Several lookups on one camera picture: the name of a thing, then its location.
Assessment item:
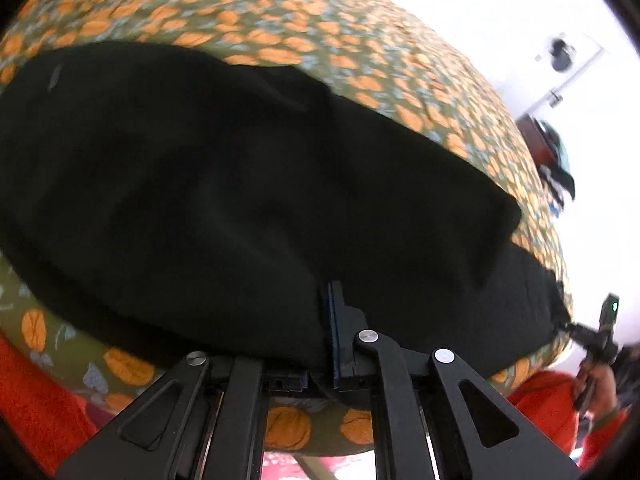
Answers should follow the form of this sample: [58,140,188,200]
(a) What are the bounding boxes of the black hat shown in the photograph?
[549,39,577,71]

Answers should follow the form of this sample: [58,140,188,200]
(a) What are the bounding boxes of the white door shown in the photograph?
[500,35,606,111]

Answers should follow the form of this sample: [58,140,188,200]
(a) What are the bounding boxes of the dark wooden dresser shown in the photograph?
[516,114,548,163]

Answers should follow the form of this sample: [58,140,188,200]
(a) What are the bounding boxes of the person's right forearm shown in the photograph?
[507,370,632,468]

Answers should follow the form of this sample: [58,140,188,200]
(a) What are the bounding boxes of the patterned purple rug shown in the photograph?
[262,451,377,480]

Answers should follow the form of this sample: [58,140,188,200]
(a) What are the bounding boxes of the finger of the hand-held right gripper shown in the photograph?
[556,320,602,348]

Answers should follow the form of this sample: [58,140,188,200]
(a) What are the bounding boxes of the pumpkin print blanket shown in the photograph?
[0,0,574,458]

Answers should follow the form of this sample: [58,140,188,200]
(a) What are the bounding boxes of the black pants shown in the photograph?
[0,42,572,397]

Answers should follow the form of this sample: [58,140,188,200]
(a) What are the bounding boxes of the teal and black object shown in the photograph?
[532,119,577,208]

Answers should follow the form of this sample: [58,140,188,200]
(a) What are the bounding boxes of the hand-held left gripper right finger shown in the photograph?
[326,280,582,480]

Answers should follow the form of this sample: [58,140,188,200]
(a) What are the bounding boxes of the red fleece robe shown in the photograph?
[0,335,98,477]

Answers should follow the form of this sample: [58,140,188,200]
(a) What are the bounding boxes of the person's right hand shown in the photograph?
[574,360,620,413]

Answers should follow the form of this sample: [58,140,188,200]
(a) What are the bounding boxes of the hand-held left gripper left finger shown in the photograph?
[54,350,308,480]

